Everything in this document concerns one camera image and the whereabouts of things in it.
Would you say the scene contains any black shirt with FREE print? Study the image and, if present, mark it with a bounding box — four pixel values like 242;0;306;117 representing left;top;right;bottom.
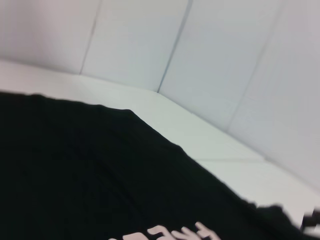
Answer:
0;91;320;240

